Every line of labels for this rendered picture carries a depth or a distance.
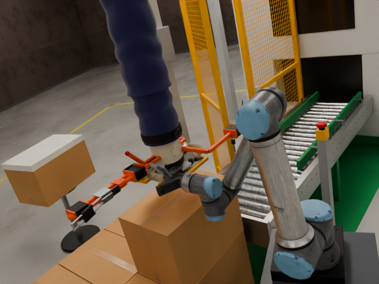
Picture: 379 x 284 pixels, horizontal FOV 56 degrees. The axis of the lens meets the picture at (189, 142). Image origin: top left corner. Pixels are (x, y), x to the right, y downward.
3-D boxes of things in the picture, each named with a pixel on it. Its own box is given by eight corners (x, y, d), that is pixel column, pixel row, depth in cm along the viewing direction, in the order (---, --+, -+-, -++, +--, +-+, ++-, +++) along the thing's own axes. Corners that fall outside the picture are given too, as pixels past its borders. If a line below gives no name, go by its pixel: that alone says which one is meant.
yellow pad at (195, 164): (195, 157, 214) (193, 150, 212) (208, 159, 208) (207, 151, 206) (158, 187, 191) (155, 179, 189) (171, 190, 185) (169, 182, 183)
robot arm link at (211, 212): (232, 209, 165) (226, 187, 159) (219, 226, 157) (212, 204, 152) (215, 205, 171) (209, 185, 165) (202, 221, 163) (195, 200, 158)
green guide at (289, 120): (310, 98, 423) (309, 91, 419) (319, 98, 416) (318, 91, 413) (239, 161, 317) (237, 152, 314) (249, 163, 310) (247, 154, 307)
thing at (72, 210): (83, 208, 167) (79, 199, 165) (93, 211, 162) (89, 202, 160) (68, 218, 161) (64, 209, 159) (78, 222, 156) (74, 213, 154)
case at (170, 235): (197, 215, 259) (184, 167, 243) (244, 230, 232) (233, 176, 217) (136, 270, 220) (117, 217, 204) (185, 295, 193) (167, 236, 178)
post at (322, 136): (329, 243, 280) (318, 126, 242) (338, 246, 276) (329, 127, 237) (325, 249, 276) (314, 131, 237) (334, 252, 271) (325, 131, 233)
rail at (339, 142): (368, 111, 389) (367, 95, 381) (373, 112, 385) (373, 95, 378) (266, 244, 236) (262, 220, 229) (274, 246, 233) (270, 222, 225)
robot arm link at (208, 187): (214, 204, 151) (208, 185, 147) (191, 199, 159) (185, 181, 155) (226, 191, 157) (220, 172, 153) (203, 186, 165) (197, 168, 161)
